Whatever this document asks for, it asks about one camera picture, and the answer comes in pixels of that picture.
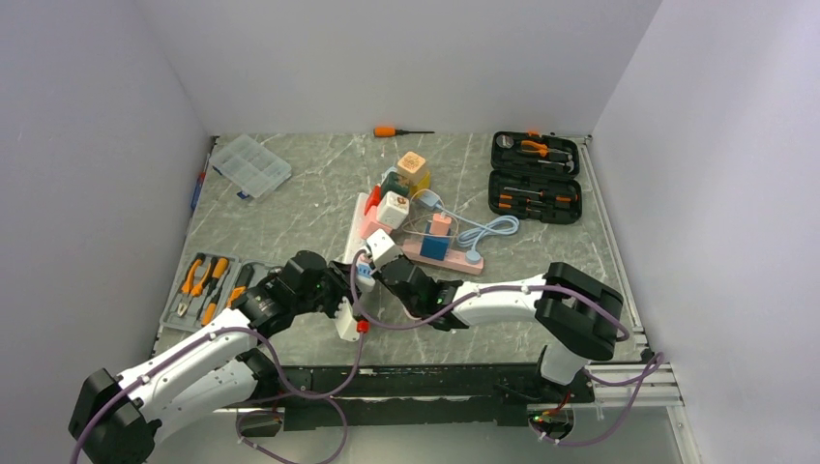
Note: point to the dark green cube adapter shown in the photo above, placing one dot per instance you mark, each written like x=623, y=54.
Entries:
x=396, y=183

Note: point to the black tool case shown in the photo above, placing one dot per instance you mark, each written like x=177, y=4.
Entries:
x=528, y=186

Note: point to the white power strip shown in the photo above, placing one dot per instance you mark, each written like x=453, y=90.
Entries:
x=355, y=242

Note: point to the pink cube adapter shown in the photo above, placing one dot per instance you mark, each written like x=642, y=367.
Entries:
x=370, y=224

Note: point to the peach cube adapter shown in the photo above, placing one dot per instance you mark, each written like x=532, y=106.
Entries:
x=412, y=166

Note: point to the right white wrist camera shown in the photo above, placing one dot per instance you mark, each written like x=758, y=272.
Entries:
x=381, y=249

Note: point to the blue pen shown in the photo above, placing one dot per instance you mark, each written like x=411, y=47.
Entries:
x=199, y=182

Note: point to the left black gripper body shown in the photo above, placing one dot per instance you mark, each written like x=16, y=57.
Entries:
x=329, y=294

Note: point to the aluminium rail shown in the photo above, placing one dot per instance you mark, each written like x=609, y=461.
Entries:
x=614, y=385

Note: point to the round tape measure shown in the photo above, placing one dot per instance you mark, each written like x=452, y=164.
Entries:
x=504, y=142

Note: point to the blue cube adapter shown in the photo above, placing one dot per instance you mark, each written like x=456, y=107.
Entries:
x=435, y=247

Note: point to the yellow cube adapter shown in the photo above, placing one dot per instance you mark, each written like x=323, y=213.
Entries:
x=422, y=184

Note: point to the red cube adapter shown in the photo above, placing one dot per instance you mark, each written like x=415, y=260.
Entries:
x=373, y=199

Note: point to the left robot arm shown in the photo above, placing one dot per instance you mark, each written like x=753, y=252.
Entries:
x=120, y=418

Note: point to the pink power strip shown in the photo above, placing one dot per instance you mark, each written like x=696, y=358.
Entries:
x=454, y=260

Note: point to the black base frame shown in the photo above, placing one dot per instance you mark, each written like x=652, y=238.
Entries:
x=502, y=393

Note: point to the orange pliers in black case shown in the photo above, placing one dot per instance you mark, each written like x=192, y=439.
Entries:
x=540, y=149

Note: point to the clear plastic screw box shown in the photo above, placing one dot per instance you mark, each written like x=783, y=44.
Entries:
x=254, y=169

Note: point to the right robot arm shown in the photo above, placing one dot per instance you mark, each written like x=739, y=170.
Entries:
x=582, y=314

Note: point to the white cube adapter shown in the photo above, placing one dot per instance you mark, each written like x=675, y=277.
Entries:
x=392, y=210

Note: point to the grey tool case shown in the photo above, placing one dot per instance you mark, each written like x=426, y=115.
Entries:
x=210, y=283

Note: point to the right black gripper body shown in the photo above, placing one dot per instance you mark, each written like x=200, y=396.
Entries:
x=416, y=309

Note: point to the orange handle screwdriver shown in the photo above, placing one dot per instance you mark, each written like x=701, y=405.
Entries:
x=388, y=132

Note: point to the small pink charger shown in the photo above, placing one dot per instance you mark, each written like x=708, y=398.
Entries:
x=440, y=225

